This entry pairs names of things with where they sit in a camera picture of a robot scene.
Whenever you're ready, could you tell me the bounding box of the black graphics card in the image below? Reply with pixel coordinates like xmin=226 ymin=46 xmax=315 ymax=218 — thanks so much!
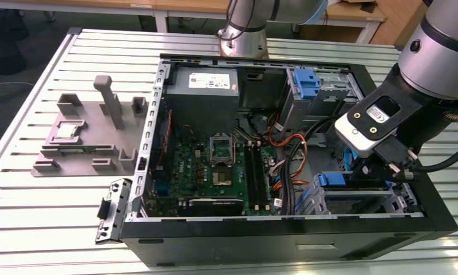
xmin=178 ymin=197 xmax=246 ymax=216

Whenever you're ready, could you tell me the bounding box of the hard disk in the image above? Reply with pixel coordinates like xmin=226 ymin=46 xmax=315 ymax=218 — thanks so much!
xmin=317 ymin=171 xmax=395 ymax=191

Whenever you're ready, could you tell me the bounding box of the black cable bundle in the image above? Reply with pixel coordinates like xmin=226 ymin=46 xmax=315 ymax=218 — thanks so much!
xmin=280 ymin=112 xmax=352 ymax=215

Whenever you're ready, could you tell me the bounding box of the black RAM slot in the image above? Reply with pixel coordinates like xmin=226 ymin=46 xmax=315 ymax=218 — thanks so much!
xmin=254 ymin=142 xmax=272 ymax=210
xmin=243 ymin=142 xmax=263 ymax=210

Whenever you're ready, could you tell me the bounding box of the thin red wire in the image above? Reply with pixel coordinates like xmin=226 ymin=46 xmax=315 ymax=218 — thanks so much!
xmin=155 ymin=109 xmax=174 ymax=170

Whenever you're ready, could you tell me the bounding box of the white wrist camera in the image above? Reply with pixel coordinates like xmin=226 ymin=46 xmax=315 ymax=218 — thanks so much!
xmin=335 ymin=96 xmax=403 ymax=158

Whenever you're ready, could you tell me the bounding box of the black PC case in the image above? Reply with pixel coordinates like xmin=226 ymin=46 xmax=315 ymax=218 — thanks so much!
xmin=119 ymin=52 xmax=458 ymax=267

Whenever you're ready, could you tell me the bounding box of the black office chair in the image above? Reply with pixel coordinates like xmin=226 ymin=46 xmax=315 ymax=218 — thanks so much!
xmin=0 ymin=8 xmax=30 ymax=76

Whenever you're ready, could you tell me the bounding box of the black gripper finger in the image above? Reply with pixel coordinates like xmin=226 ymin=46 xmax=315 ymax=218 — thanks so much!
xmin=351 ymin=158 xmax=388 ymax=184

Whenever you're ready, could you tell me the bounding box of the grey optical drive cage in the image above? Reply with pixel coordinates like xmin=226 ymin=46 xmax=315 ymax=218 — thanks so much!
xmin=280 ymin=67 xmax=368 ymax=134

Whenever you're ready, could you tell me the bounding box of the black camera cable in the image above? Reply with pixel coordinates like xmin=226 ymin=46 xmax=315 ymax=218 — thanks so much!
xmin=373 ymin=137 xmax=458 ymax=181

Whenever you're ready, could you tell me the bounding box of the orange wire bundle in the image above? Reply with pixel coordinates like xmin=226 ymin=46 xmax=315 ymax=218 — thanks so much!
xmin=267 ymin=133 xmax=311 ymax=191

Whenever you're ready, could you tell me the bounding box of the blue expansion slot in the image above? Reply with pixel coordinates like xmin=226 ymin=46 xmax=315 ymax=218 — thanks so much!
xmin=155 ymin=182 xmax=172 ymax=198

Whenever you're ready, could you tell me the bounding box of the blue data wire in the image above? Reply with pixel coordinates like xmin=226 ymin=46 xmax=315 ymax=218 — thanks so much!
xmin=343 ymin=144 xmax=360 ymax=172

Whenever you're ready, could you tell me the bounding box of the silver CPU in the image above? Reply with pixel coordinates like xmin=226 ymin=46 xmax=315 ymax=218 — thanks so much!
xmin=56 ymin=125 xmax=80 ymax=140

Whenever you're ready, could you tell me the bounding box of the blue drive latch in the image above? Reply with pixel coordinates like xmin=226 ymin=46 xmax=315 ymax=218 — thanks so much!
xmin=293 ymin=68 xmax=321 ymax=100

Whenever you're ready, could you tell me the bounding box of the green RAM stick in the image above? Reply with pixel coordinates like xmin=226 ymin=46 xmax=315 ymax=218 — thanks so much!
xmin=59 ymin=146 xmax=102 ymax=155

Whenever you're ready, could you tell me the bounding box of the wooden desk with white legs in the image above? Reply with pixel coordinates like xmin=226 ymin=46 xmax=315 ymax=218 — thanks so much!
xmin=0 ymin=0 xmax=389 ymax=44

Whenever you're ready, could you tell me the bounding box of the brown wooden cabinet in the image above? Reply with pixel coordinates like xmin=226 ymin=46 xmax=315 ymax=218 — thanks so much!
xmin=369 ymin=0 xmax=431 ymax=48

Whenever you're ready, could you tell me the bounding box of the CPU socket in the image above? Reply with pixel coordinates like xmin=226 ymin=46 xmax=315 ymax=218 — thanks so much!
xmin=212 ymin=166 xmax=240 ymax=186

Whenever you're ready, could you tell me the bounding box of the grey power supply unit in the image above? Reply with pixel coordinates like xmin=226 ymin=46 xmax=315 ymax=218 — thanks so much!
xmin=163 ymin=66 xmax=242 ymax=138

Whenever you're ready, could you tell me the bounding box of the green motherboard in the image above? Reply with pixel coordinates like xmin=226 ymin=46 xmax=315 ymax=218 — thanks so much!
xmin=143 ymin=137 xmax=283 ymax=215

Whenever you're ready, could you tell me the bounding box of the grey metal card retainer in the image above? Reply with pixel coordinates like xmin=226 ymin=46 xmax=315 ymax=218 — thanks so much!
xmin=95 ymin=177 xmax=135 ymax=244

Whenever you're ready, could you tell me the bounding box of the grey parts rack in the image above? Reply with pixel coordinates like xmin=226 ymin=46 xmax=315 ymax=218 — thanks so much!
xmin=30 ymin=75 xmax=150 ymax=178

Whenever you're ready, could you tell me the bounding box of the metal socket cover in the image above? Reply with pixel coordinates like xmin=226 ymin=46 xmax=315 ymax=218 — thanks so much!
xmin=208 ymin=133 xmax=238 ymax=167

